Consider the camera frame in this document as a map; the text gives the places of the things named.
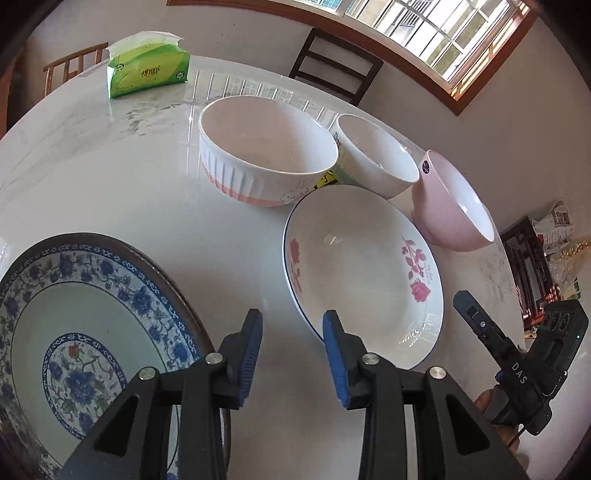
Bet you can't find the dark wooden chair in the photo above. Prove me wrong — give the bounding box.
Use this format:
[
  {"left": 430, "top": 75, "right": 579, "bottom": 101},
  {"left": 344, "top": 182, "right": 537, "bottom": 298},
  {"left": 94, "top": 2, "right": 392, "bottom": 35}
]
[{"left": 288, "top": 28, "right": 384, "bottom": 108}]

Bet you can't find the blue floral plate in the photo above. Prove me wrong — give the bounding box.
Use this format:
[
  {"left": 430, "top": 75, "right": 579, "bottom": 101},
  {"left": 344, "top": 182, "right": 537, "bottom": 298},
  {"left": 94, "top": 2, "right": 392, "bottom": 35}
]
[{"left": 0, "top": 232, "right": 232, "bottom": 480}]

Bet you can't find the ribbed white bowl pink base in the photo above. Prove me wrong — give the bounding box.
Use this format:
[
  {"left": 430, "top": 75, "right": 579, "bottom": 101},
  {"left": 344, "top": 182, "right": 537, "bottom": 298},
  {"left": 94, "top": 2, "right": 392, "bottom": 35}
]
[{"left": 198, "top": 96, "right": 340, "bottom": 207}]

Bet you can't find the green tissue pack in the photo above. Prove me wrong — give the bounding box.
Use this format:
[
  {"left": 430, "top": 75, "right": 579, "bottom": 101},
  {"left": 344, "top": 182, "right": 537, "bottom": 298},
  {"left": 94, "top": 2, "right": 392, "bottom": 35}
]
[{"left": 106, "top": 31, "right": 191, "bottom": 99}]

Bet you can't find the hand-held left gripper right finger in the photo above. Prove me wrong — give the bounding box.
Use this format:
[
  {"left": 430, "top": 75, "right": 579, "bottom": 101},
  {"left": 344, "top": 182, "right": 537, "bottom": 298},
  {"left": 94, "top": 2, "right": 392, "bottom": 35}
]
[{"left": 322, "top": 309, "right": 532, "bottom": 480}]

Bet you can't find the light wooden chair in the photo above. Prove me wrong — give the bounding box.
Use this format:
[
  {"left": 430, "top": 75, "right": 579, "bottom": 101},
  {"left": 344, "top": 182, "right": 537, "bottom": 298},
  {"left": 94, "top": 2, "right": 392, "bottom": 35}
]
[{"left": 43, "top": 42, "right": 109, "bottom": 97}]

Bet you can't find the white bowl with blue print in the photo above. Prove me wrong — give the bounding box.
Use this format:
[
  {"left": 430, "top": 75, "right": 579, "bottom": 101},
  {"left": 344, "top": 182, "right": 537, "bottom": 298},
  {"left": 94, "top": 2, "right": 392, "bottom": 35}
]
[{"left": 330, "top": 113, "right": 420, "bottom": 200}]

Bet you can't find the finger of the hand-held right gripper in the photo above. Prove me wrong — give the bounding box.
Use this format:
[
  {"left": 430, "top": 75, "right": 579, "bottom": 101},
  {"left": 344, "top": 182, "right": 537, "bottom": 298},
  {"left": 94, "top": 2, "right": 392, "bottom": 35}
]
[{"left": 452, "top": 290, "right": 552, "bottom": 435}]

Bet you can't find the person's right hand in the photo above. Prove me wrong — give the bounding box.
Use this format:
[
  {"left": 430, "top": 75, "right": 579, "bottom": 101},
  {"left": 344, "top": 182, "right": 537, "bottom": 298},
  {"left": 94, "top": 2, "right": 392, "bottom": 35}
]
[{"left": 475, "top": 387, "right": 522, "bottom": 462}]

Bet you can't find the newspaper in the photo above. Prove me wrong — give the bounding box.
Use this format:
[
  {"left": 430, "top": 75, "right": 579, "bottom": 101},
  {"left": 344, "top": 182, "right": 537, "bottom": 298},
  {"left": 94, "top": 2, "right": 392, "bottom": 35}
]
[{"left": 531, "top": 199, "right": 575, "bottom": 252}]

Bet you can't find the white plate with pink roses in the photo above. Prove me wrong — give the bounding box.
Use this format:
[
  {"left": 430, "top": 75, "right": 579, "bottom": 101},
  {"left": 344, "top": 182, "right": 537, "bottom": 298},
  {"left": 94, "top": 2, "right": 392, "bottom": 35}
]
[{"left": 283, "top": 185, "right": 445, "bottom": 370}]

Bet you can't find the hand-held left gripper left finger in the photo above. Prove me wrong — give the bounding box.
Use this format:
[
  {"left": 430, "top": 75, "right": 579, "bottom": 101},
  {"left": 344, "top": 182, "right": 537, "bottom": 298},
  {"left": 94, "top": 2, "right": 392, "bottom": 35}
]
[{"left": 58, "top": 308, "right": 264, "bottom": 480}]

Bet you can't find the dark carved wooden furniture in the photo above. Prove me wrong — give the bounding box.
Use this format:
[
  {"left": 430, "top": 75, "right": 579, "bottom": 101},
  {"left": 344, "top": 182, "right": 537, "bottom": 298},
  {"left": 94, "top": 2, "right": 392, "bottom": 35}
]
[{"left": 501, "top": 217, "right": 561, "bottom": 330}]

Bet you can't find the wood-framed window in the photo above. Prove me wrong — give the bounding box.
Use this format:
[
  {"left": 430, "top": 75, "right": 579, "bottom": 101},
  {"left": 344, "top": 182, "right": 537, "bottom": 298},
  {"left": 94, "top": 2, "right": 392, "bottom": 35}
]
[{"left": 166, "top": 0, "right": 541, "bottom": 116}]

